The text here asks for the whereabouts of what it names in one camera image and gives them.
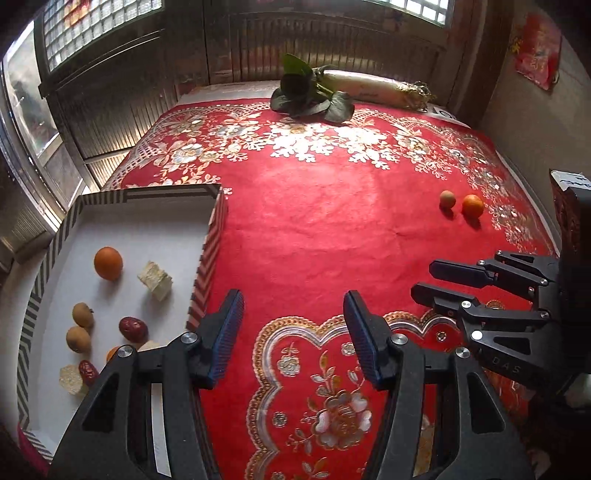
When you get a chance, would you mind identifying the red jujube date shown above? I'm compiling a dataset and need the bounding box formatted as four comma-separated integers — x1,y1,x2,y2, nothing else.
119,316,149,343
78,359,100,387

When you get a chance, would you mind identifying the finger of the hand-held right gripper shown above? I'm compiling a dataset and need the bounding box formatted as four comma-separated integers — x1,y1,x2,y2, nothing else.
428,250,560,297
411,282,551,332

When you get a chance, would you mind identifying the chevron striped cardboard box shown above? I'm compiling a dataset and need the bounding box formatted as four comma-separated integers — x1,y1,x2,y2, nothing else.
16,184,229,463

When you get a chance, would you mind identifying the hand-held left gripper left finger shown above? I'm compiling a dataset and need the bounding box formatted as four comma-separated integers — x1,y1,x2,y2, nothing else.
48,289,245,480

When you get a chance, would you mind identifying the red wall poster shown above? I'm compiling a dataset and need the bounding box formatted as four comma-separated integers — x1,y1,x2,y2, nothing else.
508,11,563,92

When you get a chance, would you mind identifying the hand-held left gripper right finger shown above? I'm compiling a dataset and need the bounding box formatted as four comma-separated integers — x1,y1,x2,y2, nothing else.
342,290,536,480

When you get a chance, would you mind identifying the red paper window decoration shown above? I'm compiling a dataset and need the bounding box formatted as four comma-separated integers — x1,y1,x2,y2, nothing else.
62,0,101,28

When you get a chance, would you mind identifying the pale cake cube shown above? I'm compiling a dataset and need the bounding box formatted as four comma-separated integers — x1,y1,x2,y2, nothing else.
137,261,174,302

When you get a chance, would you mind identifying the white radish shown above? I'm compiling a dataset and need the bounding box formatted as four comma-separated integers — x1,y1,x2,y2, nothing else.
318,67,437,112

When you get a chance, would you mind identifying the red embroidered tablecloth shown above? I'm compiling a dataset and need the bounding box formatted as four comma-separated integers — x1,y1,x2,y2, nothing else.
100,99,560,480

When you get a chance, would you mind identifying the wide glass block window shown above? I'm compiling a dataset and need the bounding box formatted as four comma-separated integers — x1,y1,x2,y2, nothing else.
364,0,456,25

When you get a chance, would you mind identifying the green leafy vegetable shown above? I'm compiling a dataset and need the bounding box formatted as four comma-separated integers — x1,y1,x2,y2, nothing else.
270,54,355,125

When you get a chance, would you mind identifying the glass door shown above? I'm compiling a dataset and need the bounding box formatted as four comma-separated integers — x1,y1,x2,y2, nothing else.
0,22,62,155

